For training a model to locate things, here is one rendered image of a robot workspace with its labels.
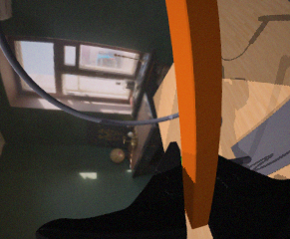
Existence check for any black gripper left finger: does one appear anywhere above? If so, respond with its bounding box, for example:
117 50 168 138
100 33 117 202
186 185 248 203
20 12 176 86
36 140 187 239

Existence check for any orange handle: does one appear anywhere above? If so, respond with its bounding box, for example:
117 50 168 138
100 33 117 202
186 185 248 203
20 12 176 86
165 0 223 228

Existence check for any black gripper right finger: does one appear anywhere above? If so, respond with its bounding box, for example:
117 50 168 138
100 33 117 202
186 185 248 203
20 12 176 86
208 155 290 239

